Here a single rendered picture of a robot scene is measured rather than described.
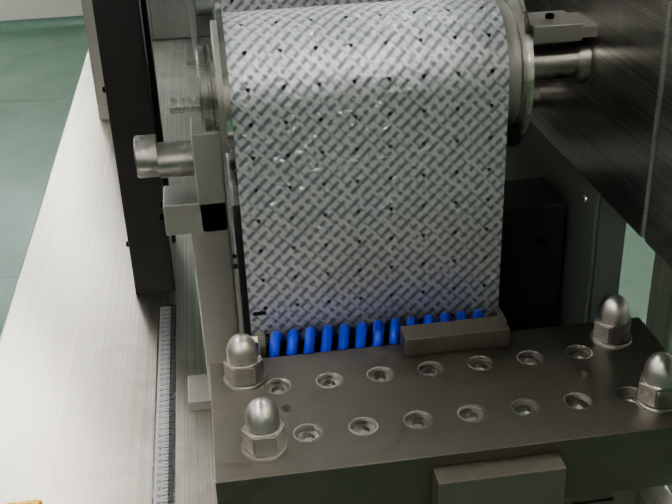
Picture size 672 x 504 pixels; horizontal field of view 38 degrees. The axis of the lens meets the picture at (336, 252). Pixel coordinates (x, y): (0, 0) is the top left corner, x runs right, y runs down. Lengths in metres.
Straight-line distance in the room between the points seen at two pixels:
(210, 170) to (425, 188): 0.20
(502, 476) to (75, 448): 0.45
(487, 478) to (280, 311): 0.26
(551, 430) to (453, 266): 0.19
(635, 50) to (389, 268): 0.28
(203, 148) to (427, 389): 0.30
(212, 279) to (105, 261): 0.41
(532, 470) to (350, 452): 0.14
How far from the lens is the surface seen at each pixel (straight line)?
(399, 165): 0.84
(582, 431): 0.79
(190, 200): 0.92
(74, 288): 1.30
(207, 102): 0.83
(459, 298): 0.92
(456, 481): 0.75
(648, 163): 0.81
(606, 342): 0.89
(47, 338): 1.20
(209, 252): 0.95
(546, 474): 0.77
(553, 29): 0.88
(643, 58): 0.81
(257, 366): 0.83
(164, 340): 1.16
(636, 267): 3.25
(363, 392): 0.82
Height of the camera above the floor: 1.51
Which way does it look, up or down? 28 degrees down
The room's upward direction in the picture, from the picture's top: 2 degrees counter-clockwise
